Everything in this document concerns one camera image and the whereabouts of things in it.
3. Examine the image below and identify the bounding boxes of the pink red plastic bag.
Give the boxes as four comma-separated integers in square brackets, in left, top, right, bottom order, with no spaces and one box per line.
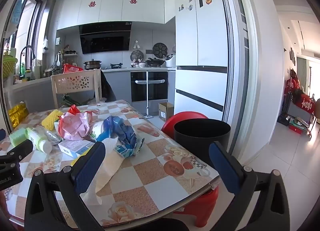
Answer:
[57,105,93,141]

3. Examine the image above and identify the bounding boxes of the green sponge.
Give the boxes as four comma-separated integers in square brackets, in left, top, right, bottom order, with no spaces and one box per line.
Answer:
[9,128,27,147]

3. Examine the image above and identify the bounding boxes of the black wok pan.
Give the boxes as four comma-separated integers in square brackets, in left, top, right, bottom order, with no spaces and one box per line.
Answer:
[145,58,165,67]

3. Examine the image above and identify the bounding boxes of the red plastic stool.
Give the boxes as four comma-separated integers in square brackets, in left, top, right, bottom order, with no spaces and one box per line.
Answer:
[161,111,219,228]

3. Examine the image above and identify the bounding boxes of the black range hood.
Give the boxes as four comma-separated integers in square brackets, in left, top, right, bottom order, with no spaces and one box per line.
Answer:
[79,21,132,54]

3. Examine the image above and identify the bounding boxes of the black gas stove burner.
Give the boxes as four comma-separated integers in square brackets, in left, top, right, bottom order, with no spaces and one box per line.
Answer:
[110,63,123,69]

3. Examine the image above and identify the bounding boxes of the blue plastic bag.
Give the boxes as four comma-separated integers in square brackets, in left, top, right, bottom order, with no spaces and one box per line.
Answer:
[95,116,144,158]

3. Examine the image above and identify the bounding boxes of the green white lotion bottle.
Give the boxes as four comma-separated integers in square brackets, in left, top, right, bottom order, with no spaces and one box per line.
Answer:
[25,128,53,154]

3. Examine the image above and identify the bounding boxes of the white refrigerator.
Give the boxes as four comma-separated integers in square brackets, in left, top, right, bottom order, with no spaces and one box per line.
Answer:
[174,0,228,120]

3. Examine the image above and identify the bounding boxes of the small cardboard box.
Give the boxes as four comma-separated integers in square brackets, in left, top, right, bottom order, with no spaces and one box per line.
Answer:
[158,102,174,122]

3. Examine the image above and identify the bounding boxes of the black kitchen faucet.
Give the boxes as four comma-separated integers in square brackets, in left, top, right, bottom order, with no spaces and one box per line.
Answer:
[19,45,36,78]

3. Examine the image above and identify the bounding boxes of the green vegetables on chair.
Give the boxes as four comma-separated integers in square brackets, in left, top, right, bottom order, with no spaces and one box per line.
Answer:
[62,94,93,107]

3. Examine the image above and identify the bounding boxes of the checkered floral tablecloth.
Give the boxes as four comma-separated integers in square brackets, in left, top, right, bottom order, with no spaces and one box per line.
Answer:
[3,100,218,227]

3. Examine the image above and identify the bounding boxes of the red banner furniture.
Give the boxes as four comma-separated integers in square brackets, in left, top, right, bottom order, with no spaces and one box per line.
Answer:
[284,78,316,114]

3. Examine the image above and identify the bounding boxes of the white upper cabinets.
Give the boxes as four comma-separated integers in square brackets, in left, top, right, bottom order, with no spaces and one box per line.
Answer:
[57,0,171,29]

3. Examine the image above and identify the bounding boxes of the steel cooking pot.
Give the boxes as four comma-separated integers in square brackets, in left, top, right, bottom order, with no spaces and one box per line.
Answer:
[83,59,101,70]

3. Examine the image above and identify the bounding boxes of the white blue medicine box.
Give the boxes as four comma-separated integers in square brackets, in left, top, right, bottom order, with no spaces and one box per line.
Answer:
[58,139,94,158]

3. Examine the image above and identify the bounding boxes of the gold foil bag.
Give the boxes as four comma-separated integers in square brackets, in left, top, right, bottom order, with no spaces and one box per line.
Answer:
[8,101,29,129]

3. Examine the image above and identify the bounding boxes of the green plastic basket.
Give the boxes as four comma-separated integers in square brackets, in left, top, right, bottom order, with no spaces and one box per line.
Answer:
[3,54,18,78]

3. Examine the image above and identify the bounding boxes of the white paper towel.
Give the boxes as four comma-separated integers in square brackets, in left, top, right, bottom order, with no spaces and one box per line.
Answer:
[81,137,124,206]

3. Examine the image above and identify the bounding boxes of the white stick mop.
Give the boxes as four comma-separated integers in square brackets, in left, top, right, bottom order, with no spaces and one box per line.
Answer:
[145,71,153,119]

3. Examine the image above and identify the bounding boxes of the black built-in oven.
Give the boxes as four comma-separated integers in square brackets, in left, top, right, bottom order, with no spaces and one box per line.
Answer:
[131,71,168,102]

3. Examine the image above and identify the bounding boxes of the yellow sponge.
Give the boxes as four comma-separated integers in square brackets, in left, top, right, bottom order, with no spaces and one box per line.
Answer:
[41,109,63,131]

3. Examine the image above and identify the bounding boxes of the black trash bin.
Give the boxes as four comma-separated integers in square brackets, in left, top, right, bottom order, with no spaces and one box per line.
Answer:
[174,118,231,167]

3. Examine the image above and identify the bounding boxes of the red plastic basket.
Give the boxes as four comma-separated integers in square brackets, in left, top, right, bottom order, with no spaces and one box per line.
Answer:
[63,64,83,74]

